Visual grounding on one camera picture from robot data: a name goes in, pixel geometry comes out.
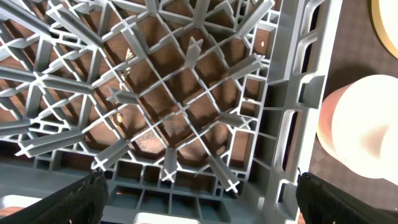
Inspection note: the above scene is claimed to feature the grey plastic dish rack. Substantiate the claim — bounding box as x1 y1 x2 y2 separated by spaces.
1 0 342 223

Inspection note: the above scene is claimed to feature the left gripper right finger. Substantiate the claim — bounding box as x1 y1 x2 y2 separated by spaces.
295 172 397 224

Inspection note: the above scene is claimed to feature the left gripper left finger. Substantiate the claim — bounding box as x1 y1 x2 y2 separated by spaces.
1 171 109 224

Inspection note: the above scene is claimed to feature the dark brown serving tray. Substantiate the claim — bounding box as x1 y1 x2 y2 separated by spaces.
309 0 397 216

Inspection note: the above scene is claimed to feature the yellow-green round plate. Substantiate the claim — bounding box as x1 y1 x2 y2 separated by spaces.
371 0 397 58

